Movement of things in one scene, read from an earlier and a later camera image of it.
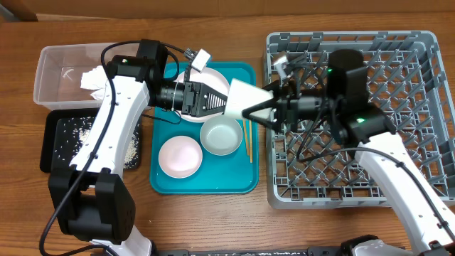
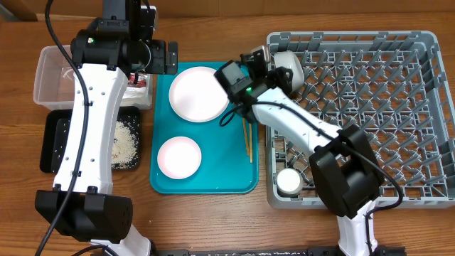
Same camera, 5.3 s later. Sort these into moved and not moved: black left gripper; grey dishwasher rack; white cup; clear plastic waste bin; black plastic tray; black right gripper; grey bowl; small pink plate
Moved: grey bowl; black right gripper; white cup; black left gripper
Not moved: grey dishwasher rack; small pink plate; clear plastic waste bin; black plastic tray
